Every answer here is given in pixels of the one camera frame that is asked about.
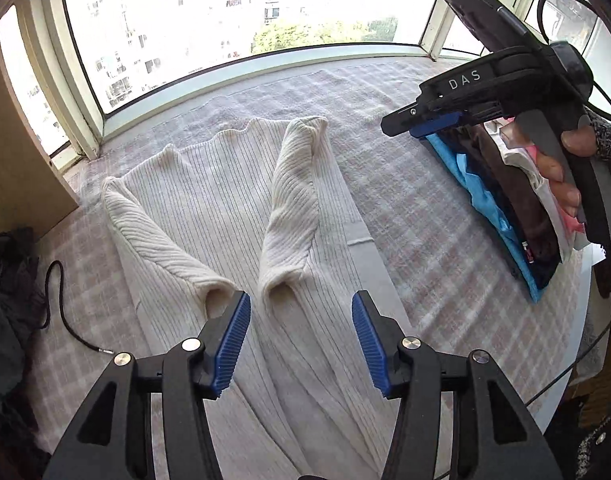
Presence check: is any cream ribbed knit cardigan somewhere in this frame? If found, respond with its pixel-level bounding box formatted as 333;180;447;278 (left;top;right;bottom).
101;117;407;479

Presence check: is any person's right hand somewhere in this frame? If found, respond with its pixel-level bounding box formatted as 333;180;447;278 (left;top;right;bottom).
512;121;599;219

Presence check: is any blue folded garment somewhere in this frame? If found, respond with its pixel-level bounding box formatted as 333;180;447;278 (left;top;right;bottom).
426;133;543;304

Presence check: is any white folded garment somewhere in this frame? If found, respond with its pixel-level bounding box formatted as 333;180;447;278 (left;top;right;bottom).
483;122;590;262

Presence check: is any dark brown folded garment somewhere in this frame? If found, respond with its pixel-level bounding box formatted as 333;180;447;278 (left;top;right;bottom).
439;126;561;290

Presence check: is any pink folded garment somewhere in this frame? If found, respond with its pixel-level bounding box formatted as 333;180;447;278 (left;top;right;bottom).
503;120;581;220

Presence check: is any dark green black jacket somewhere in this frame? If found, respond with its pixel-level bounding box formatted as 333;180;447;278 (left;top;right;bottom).
0;228;46;432

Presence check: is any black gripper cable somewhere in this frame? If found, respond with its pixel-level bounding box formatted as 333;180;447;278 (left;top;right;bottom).
534;0;611;126

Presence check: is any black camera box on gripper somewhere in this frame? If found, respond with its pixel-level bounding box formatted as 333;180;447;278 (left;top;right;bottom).
444;0;542;52

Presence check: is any black drawstring cord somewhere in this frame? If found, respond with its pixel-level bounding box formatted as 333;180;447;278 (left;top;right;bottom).
34;259;117;357

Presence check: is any white window frame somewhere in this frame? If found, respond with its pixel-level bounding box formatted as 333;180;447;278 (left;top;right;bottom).
0;0;611;174

